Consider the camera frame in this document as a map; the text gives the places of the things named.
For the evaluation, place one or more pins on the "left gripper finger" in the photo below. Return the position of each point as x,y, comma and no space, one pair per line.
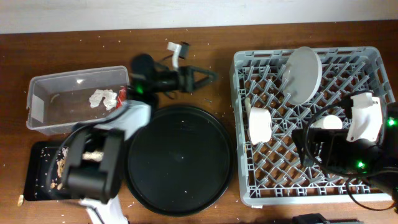
204,82
204,71

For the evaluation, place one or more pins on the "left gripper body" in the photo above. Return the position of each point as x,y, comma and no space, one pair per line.
186,81

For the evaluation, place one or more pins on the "white bowl with food scraps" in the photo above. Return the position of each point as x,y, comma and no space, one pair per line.
260,125

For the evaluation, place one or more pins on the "red snack wrapper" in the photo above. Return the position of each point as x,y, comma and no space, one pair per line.
121,97

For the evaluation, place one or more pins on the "white tissue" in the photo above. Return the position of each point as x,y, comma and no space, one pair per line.
107,97

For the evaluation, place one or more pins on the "grey plate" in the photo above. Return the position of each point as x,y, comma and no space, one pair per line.
303,73

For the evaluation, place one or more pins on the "small white cup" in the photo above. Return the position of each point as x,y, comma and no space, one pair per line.
328,122

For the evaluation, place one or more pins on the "white plastic fork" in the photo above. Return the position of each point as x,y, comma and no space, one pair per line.
247,103

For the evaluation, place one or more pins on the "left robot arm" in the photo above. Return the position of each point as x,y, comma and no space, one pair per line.
93,170

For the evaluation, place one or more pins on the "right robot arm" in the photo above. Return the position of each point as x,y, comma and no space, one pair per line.
367,151

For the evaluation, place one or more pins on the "grey dishwasher rack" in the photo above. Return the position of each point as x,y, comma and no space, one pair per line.
270,173

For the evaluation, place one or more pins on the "round black tray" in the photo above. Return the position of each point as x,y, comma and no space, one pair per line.
181,162

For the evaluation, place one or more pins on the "clear plastic bin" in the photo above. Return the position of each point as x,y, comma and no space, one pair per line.
58,101

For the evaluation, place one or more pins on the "black rectangular tray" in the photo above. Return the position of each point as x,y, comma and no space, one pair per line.
41,155

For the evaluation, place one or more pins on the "peanut on table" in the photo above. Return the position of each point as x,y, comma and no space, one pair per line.
20,200

